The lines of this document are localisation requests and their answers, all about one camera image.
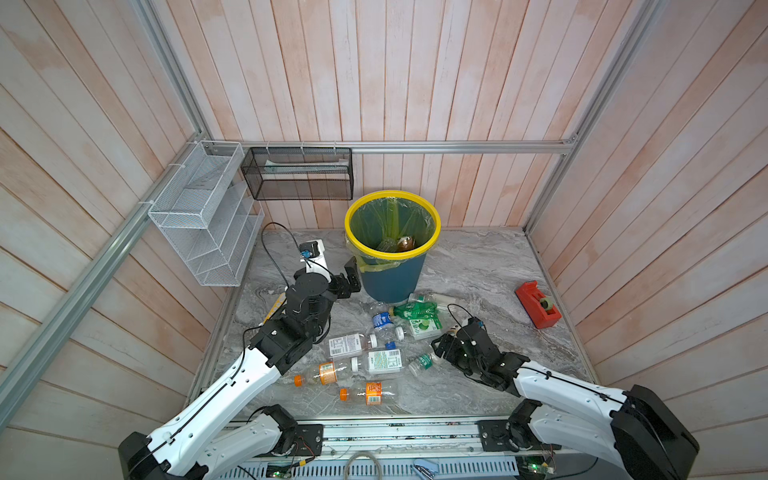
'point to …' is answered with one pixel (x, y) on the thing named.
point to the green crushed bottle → (418, 310)
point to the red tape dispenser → (539, 307)
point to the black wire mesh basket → (299, 173)
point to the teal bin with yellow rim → (392, 285)
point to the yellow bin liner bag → (393, 217)
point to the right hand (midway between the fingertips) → (438, 347)
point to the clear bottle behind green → (443, 301)
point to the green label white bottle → (387, 361)
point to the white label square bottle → (351, 344)
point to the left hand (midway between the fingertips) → (339, 266)
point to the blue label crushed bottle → (385, 330)
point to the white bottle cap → (399, 332)
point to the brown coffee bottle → (406, 243)
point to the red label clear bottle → (387, 244)
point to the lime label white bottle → (425, 328)
